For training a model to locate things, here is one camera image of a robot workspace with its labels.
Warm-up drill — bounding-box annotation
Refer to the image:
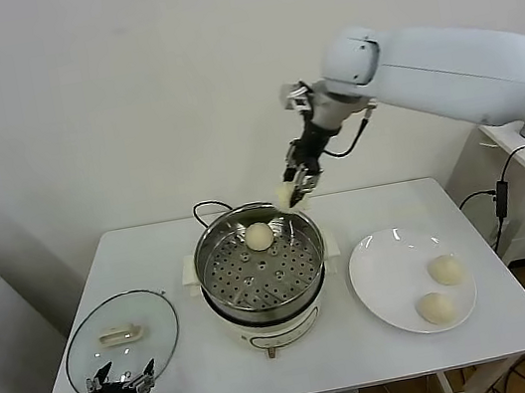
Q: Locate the black cable with adapter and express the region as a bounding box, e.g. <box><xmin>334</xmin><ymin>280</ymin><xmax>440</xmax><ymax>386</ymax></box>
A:
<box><xmin>450</xmin><ymin>144</ymin><xmax>525</xmax><ymax>264</ymax></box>

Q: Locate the white steamed baozi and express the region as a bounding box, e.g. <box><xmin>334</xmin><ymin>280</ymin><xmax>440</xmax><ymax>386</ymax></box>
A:
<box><xmin>414</xmin><ymin>289</ymin><xmax>460</xmax><ymax>330</ymax></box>
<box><xmin>271</xmin><ymin>178</ymin><xmax>303</xmax><ymax>211</ymax></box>
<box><xmin>242</xmin><ymin>219</ymin><xmax>276</xmax><ymax>255</ymax></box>
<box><xmin>426</xmin><ymin>252</ymin><xmax>466</xmax><ymax>291</ymax></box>

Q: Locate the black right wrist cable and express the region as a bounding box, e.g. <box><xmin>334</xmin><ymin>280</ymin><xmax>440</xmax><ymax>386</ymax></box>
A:
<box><xmin>316</xmin><ymin>103</ymin><xmax>385</xmax><ymax>161</ymax></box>

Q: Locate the white round plate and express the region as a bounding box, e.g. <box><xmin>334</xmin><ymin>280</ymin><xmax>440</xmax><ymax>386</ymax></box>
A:
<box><xmin>342</xmin><ymin>215</ymin><xmax>483</xmax><ymax>346</ymax></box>

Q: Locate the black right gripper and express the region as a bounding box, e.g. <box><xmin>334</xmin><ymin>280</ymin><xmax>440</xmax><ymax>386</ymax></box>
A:
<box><xmin>275</xmin><ymin>116</ymin><xmax>347</xmax><ymax>207</ymax></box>

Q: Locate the perforated steel steamer basket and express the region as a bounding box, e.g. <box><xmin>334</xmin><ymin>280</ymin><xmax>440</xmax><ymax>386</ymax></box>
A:
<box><xmin>186</xmin><ymin>191</ymin><xmax>335</xmax><ymax>324</ymax></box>

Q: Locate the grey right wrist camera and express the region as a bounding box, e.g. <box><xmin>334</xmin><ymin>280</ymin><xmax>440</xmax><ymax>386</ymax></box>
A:
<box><xmin>277</xmin><ymin>78</ymin><xmax>317</xmax><ymax>116</ymax></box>

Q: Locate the cream electric cooker base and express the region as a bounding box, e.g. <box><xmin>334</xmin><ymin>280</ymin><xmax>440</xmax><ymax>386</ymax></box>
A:
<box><xmin>178</xmin><ymin>227</ymin><xmax>357</xmax><ymax>372</ymax></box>

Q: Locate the glass lid with cream handle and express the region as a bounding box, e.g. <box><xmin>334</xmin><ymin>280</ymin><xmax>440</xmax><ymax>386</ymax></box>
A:
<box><xmin>55</xmin><ymin>284</ymin><xmax>191</xmax><ymax>393</ymax></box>

